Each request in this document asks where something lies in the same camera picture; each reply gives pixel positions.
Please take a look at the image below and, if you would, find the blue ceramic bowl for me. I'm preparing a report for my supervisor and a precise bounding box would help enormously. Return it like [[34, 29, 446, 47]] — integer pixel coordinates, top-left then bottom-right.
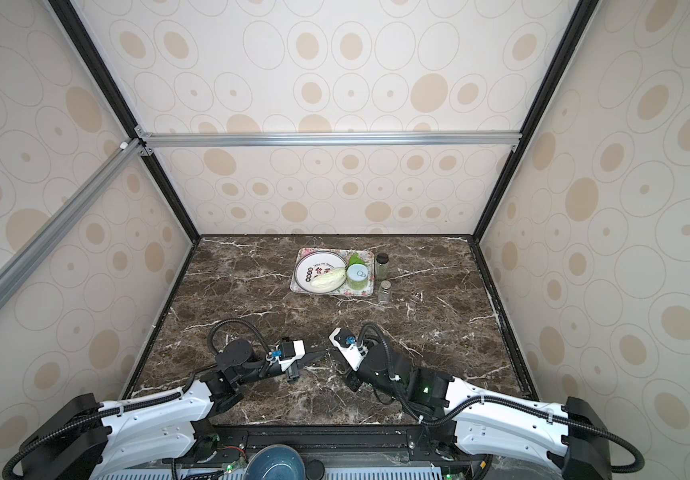
[[242, 444, 306, 480]]

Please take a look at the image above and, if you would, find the silver aluminium crossbar left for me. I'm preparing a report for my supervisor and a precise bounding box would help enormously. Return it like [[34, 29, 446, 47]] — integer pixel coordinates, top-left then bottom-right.
[[0, 138, 142, 310]]

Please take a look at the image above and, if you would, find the green tin can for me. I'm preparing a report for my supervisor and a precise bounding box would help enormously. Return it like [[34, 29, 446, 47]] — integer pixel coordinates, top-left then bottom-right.
[[346, 263, 370, 291]]

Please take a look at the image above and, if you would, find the dark lid glass jar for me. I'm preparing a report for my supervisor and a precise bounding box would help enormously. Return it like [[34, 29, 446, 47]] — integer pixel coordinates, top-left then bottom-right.
[[375, 252, 390, 282]]

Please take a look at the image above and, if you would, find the white plate with red text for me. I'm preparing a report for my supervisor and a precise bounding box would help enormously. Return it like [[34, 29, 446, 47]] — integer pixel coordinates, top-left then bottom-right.
[[294, 251, 347, 287]]

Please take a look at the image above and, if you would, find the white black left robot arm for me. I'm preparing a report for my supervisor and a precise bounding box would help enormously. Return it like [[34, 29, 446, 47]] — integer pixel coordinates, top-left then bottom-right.
[[2, 318, 328, 479]]

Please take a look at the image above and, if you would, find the black corner frame post left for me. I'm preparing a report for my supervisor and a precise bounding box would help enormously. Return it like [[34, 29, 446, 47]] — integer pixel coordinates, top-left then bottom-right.
[[48, 0, 201, 244]]

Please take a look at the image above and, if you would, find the silver aluminium crossbar back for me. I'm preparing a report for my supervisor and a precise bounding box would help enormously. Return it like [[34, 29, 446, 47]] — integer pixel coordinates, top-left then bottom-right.
[[141, 130, 522, 148]]

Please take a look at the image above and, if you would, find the black corner frame post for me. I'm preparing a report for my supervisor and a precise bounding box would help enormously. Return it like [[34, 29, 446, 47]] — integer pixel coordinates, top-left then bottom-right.
[[48, 0, 201, 244], [472, 0, 599, 245]]

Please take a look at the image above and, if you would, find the silver aluminium crossbar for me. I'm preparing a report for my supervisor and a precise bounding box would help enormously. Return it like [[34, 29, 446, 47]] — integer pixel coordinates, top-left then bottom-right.
[[141, 130, 522, 148], [0, 138, 142, 310]]

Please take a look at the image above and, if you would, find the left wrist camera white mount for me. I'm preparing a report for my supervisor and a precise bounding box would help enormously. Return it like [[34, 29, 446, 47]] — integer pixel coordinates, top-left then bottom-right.
[[270, 340, 307, 372]]

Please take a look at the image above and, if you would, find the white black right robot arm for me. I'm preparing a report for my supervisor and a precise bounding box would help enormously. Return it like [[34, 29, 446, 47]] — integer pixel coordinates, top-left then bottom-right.
[[329, 323, 645, 479]]

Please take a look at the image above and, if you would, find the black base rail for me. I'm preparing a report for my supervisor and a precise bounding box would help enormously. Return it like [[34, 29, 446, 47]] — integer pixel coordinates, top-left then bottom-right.
[[65, 422, 586, 480]]

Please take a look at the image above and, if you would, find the green toy leaf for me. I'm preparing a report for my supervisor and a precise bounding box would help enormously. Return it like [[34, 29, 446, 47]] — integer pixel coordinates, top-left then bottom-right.
[[348, 253, 366, 266]]

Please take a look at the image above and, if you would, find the small clear glass jar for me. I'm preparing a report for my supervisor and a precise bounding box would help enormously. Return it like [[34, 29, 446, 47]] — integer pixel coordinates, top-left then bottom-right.
[[378, 280, 392, 304]]

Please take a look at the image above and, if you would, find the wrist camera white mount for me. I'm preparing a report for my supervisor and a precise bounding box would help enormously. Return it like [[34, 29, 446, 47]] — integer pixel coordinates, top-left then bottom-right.
[[270, 340, 307, 372], [329, 327, 368, 371]]

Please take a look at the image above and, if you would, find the pale green toy cabbage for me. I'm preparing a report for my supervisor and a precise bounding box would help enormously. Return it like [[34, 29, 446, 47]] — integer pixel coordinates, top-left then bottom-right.
[[310, 268, 347, 293]]

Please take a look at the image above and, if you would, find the floral rectangular tray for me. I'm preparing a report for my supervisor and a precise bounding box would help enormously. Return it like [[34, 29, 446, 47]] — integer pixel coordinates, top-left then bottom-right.
[[290, 247, 375, 297]]

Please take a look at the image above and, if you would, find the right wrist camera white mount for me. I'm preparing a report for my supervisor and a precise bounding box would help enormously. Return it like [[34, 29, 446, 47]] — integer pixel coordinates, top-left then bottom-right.
[[329, 327, 368, 371]]

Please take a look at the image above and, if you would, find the black corner frame post right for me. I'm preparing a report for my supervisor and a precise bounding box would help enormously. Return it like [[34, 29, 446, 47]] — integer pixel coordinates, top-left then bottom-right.
[[472, 0, 599, 245]]

